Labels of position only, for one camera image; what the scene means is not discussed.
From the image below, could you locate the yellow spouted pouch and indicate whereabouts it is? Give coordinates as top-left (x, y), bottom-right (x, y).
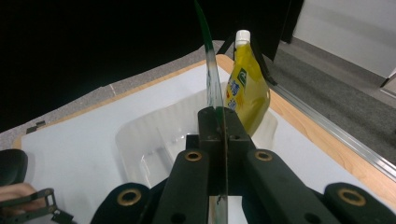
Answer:
top-left (223, 29), bottom-right (271, 138)

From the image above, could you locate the clear plastic container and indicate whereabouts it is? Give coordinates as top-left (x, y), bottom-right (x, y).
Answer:
top-left (115, 81), bottom-right (278, 189)

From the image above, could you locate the white partition panel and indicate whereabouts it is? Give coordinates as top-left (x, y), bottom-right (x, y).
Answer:
top-left (292, 0), bottom-right (396, 80)

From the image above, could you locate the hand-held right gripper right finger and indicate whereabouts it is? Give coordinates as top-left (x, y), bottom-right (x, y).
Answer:
top-left (224, 106), bottom-right (343, 224)

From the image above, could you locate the aluminium floor rail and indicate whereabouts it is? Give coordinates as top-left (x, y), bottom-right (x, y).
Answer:
top-left (269, 83), bottom-right (396, 183)

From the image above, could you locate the black floor bracket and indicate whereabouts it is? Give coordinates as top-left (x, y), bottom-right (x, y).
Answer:
top-left (25, 120), bottom-right (47, 135)

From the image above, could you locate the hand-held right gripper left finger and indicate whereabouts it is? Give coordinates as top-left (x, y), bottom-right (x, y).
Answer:
top-left (152, 106), bottom-right (225, 224)

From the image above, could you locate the green and red snack pouch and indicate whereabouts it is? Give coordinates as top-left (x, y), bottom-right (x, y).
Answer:
top-left (193, 0), bottom-right (230, 224)

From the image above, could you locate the black curtain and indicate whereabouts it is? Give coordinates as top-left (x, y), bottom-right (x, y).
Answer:
top-left (0, 0), bottom-right (304, 133)

